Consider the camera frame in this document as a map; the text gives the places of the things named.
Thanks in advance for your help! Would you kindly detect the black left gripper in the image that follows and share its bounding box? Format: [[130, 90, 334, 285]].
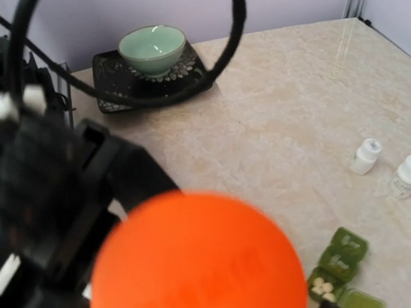
[[1, 111, 177, 307]]

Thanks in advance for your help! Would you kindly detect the red cylindrical can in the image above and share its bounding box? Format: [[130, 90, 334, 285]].
[[91, 191, 308, 307]]

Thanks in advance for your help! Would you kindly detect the green pill organizer box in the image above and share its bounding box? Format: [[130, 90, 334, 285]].
[[307, 227, 386, 308]]

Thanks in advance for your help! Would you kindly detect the small white pill bottle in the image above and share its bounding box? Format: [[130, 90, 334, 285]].
[[390, 155, 411, 200]]

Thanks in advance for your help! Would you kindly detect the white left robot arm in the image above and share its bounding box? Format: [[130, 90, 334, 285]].
[[1, 1, 247, 307]]

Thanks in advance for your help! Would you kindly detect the black square tray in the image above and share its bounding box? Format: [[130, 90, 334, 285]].
[[92, 42, 207, 99]]

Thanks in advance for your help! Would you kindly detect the green ceramic bowl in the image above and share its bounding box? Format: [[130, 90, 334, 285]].
[[118, 25, 186, 78]]

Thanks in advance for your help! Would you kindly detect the left aluminium frame post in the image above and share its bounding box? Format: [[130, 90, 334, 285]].
[[342, 0, 367, 19]]

